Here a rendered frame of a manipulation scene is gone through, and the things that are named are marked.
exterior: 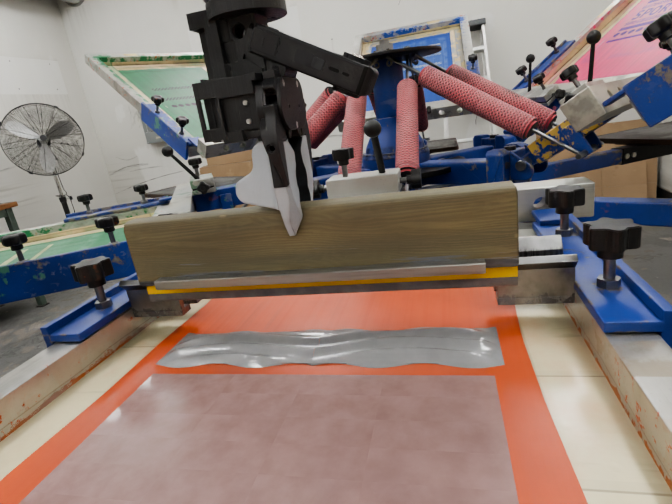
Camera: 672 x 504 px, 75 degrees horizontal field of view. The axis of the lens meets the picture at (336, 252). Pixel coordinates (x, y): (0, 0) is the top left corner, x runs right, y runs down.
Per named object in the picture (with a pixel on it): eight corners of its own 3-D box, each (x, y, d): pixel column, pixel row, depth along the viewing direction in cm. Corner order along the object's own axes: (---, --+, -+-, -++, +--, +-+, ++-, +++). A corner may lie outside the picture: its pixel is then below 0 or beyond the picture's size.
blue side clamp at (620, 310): (670, 389, 35) (678, 310, 33) (600, 388, 36) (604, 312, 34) (570, 259, 63) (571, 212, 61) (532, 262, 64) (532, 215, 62)
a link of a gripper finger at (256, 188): (250, 238, 45) (237, 146, 44) (305, 234, 44) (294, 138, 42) (237, 243, 42) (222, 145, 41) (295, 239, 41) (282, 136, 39)
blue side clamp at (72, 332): (95, 382, 49) (75, 326, 47) (59, 381, 51) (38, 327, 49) (219, 279, 77) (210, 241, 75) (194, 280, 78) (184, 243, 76)
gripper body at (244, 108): (239, 142, 48) (215, 20, 44) (315, 132, 46) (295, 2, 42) (204, 150, 41) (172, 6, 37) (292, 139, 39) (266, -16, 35)
